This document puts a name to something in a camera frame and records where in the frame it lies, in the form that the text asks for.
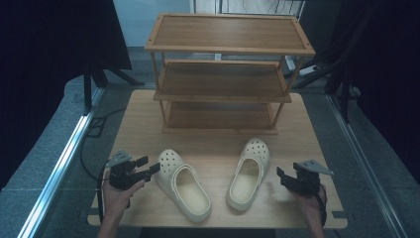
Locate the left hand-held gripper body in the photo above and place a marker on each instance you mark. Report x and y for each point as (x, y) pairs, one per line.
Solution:
(124, 175)

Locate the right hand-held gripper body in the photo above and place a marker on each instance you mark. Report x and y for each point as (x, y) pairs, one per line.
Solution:
(305, 181)

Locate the cream perforated clog shoe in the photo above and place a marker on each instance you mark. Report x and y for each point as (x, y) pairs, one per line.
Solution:
(185, 188)
(246, 180)

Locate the three-tier wooden shoe rack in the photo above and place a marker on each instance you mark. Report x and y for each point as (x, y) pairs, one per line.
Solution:
(228, 33)

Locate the person's right hand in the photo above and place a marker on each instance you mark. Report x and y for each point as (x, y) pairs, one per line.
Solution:
(308, 206)

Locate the person's left hand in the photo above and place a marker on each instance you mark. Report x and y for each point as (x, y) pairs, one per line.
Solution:
(115, 200)

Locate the black tape strip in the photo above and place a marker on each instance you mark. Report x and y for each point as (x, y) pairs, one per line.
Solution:
(340, 214)

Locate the black stand legs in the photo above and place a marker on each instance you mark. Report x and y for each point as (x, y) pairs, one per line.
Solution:
(95, 79)
(340, 82)

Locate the white power strip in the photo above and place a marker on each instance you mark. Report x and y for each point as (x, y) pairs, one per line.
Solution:
(308, 70)

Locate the dark curtain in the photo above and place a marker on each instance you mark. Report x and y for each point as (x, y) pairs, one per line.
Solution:
(49, 66)
(389, 82)

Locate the aluminium floor rail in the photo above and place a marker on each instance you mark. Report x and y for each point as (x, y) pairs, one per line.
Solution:
(62, 162)
(363, 162)

